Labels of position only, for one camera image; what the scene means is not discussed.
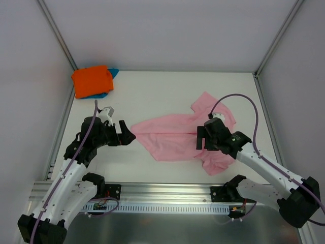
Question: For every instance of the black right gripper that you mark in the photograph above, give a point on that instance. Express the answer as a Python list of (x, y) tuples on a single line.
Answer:
[(202, 138)]

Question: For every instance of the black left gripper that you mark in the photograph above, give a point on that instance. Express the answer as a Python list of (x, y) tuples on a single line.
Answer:
[(118, 136)]

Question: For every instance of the pink t-shirt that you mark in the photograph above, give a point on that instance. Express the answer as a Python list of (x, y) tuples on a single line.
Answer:
[(172, 137)]

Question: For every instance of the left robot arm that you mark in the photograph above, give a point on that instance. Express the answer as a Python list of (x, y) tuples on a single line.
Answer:
[(73, 187)]

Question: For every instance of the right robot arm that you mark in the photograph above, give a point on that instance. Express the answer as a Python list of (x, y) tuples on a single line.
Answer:
[(295, 198)]

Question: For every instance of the folded blue t-shirt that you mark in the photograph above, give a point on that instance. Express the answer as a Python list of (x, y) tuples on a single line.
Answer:
[(113, 73)]

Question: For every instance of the folded orange t-shirt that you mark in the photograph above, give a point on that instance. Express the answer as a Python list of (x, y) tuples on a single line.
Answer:
[(92, 81)]

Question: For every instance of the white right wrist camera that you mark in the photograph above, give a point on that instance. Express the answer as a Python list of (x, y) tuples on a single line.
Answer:
[(215, 116)]

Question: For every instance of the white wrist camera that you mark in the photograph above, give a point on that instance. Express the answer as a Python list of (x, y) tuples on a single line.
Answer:
[(105, 115), (215, 116)]

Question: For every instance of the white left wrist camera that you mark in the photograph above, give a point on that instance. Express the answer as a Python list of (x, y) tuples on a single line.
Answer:
[(105, 115)]

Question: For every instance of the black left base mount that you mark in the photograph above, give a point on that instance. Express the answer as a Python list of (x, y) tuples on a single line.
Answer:
[(109, 190)]

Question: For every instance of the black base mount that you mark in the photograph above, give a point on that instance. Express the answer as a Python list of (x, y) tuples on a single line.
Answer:
[(109, 190), (225, 194)]

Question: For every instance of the aluminium mounting rail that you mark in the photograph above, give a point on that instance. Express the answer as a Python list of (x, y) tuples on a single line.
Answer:
[(165, 193)]

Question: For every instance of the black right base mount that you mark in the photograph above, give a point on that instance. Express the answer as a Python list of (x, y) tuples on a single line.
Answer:
[(225, 194)]

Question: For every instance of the white slotted cable duct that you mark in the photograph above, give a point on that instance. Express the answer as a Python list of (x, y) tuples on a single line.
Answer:
[(155, 208)]

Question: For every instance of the left aluminium frame post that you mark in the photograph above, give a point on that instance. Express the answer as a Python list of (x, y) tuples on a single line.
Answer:
[(54, 28)]

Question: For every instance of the aluminium frame post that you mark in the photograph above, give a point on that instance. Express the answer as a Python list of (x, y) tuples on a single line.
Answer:
[(54, 28), (284, 27)]

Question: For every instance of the right aluminium frame post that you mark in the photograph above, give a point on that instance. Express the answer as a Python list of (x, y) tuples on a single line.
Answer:
[(284, 27)]

